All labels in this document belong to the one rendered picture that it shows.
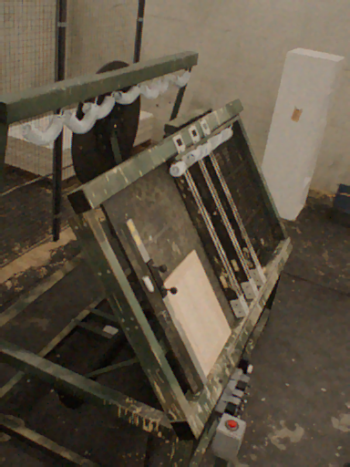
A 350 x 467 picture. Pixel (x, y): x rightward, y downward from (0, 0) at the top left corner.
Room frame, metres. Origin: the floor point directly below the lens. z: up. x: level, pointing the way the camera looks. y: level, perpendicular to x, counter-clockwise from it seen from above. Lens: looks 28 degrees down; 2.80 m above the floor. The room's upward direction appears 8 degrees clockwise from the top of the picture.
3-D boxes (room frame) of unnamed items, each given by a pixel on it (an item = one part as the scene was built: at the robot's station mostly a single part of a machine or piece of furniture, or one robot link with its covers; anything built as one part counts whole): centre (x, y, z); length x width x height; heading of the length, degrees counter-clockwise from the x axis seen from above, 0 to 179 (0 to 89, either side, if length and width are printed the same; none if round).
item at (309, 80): (6.32, -1.37, 1.03); 0.61 x 0.58 x 2.05; 158
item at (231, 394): (2.08, -0.49, 0.69); 0.50 x 0.14 x 0.24; 160
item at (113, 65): (2.96, 0.47, 1.85); 0.80 x 0.06 x 0.80; 160
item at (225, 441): (1.64, -0.40, 0.84); 0.12 x 0.12 x 0.18; 70
